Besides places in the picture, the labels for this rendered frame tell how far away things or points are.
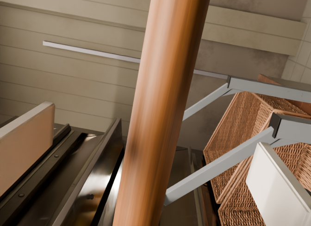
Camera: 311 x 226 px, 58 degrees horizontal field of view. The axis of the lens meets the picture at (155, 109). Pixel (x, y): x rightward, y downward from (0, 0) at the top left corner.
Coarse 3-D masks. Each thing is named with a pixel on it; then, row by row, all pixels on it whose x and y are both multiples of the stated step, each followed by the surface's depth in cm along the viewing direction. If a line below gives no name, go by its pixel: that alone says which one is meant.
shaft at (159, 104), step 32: (160, 0) 14; (192, 0) 13; (160, 32) 14; (192, 32) 14; (160, 64) 14; (192, 64) 15; (160, 96) 15; (160, 128) 15; (128, 160) 16; (160, 160) 16; (128, 192) 17; (160, 192) 17; (128, 224) 17
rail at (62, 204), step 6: (114, 120) 169; (108, 132) 150; (102, 138) 142; (96, 150) 128; (90, 156) 122; (90, 162) 117; (84, 168) 111; (78, 174) 107; (78, 180) 103; (72, 186) 99; (66, 198) 92; (60, 204) 88; (60, 210) 86; (54, 216) 83; (48, 222) 80
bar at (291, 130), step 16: (240, 80) 100; (208, 96) 104; (288, 96) 101; (304, 96) 101; (192, 112) 106; (272, 128) 56; (288, 128) 55; (304, 128) 55; (256, 144) 57; (272, 144) 58; (288, 144) 57; (224, 160) 58; (240, 160) 58; (192, 176) 61; (208, 176) 60; (176, 192) 61
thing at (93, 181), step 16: (112, 128) 155; (112, 144) 149; (96, 160) 118; (112, 160) 149; (96, 176) 117; (80, 192) 96; (96, 192) 117; (64, 208) 86; (80, 208) 96; (96, 208) 117; (64, 224) 82; (80, 224) 96
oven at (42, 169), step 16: (80, 128) 184; (64, 144) 159; (48, 160) 139; (32, 176) 124; (48, 176) 131; (112, 176) 153; (16, 192) 112; (32, 192) 116; (112, 192) 151; (208, 192) 137; (0, 208) 102; (16, 208) 103; (112, 208) 169; (208, 208) 125; (0, 224) 95; (96, 224) 116; (112, 224) 192; (208, 224) 114
